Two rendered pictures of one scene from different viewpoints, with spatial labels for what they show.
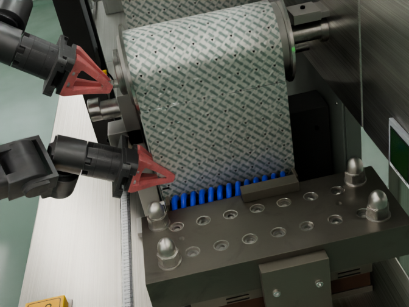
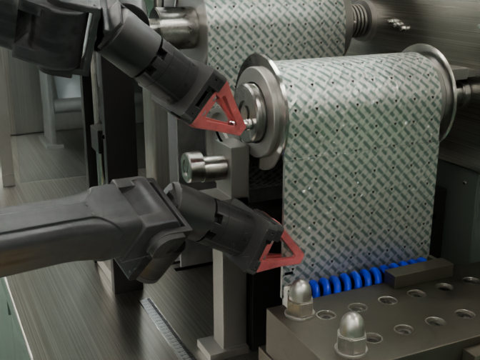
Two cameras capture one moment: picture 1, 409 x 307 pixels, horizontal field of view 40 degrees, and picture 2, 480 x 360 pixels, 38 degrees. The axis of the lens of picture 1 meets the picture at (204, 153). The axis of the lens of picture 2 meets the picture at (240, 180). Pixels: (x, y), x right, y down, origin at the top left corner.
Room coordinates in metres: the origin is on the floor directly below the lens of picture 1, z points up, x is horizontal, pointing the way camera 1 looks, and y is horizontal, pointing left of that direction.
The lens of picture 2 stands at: (0.06, 0.46, 1.43)
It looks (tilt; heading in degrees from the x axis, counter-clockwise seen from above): 17 degrees down; 337
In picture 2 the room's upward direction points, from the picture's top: straight up
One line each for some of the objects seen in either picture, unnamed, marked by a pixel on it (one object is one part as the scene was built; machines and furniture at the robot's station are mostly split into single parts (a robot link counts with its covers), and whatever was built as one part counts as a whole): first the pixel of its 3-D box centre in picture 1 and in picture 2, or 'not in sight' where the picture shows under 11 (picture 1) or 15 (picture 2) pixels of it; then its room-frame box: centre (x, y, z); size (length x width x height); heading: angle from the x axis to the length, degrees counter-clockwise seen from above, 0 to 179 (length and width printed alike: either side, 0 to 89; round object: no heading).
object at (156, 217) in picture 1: (156, 213); (300, 296); (0.74, 0.10, 1.05); 0.04 x 0.04 x 0.04
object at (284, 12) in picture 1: (282, 37); (420, 96); (0.87, -0.16, 1.25); 0.15 x 0.01 x 0.15; 2
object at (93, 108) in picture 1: (95, 109); (192, 166); (0.90, 0.17, 1.18); 0.04 x 0.02 x 0.04; 2
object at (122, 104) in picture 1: (134, 164); (220, 251); (0.90, 0.13, 1.05); 0.06 x 0.05 x 0.31; 92
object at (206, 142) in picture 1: (222, 145); (361, 217); (0.81, -0.03, 1.11); 0.23 x 0.01 x 0.18; 92
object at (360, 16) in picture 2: not in sight; (348, 21); (1.12, -0.19, 1.33); 0.07 x 0.07 x 0.07; 2
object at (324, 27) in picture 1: (304, 31); (441, 94); (0.87, -0.20, 1.25); 0.07 x 0.04 x 0.04; 92
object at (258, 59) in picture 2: (131, 69); (260, 111); (0.87, 0.09, 1.25); 0.15 x 0.01 x 0.15; 2
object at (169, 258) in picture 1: (167, 250); (351, 331); (0.64, 0.08, 1.05); 0.04 x 0.04 x 0.04
